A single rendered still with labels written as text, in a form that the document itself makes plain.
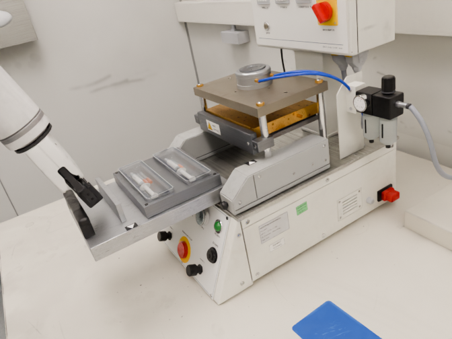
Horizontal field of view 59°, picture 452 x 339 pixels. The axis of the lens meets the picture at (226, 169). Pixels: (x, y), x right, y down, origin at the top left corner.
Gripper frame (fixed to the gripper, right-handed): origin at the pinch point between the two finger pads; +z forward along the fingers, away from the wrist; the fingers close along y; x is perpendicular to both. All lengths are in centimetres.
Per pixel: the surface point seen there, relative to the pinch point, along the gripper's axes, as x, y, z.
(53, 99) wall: 9, -147, 15
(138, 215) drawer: 4.4, 7.6, 6.2
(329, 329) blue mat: 16, 35, 34
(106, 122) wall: 22, -146, 42
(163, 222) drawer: 7.0, 11.0, 8.8
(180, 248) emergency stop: 6.1, -0.2, 25.3
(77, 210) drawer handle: -3.3, 3.2, -0.8
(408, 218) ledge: 48, 26, 42
